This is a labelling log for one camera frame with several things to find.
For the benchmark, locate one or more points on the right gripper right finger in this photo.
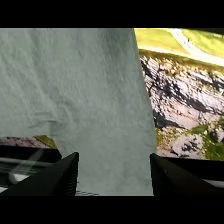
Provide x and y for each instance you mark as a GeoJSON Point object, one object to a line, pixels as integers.
{"type": "Point", "coordinates": [176, 181]}

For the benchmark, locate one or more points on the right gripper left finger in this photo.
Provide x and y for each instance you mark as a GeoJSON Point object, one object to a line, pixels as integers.
{"type": "Point", "coordinates": [55, 180]}

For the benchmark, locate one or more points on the pale grey-green T-shirt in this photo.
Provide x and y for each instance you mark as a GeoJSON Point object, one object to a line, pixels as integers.
{"type": "Point", "coordinates": [83, 86]}

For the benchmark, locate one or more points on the silver frame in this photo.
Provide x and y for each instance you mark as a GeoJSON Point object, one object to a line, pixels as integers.
{"type": "Point", "coordinates": [20, 162]}

